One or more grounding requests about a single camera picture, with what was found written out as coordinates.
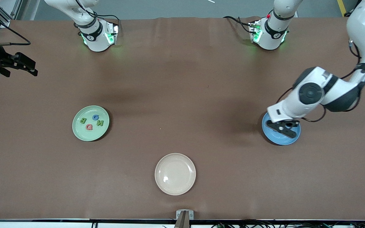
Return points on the pink letter Q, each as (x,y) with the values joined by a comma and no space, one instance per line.
(87,127)

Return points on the brown table mat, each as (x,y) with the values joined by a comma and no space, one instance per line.
(43,177)

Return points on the grey metal bracket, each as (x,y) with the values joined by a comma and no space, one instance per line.
(178,214)

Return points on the yellow tape strip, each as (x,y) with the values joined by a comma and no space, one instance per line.
(341,6)

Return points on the brown camera post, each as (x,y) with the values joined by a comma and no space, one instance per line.
(182,223)

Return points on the blue round plate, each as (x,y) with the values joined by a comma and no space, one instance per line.
(276,137)

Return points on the green letter N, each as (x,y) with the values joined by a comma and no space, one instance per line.
(99,123)

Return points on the blue letter G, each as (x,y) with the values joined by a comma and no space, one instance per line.
(93,117)

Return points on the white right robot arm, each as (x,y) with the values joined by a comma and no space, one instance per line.
(93,38)

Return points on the beige round plate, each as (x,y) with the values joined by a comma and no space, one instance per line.
(175,174)

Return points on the silver base connector block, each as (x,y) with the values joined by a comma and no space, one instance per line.
(112,34)
(254,31)

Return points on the green letter B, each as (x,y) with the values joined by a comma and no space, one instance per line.
(83,120)

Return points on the green round plate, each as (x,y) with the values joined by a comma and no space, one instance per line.
(90,136)

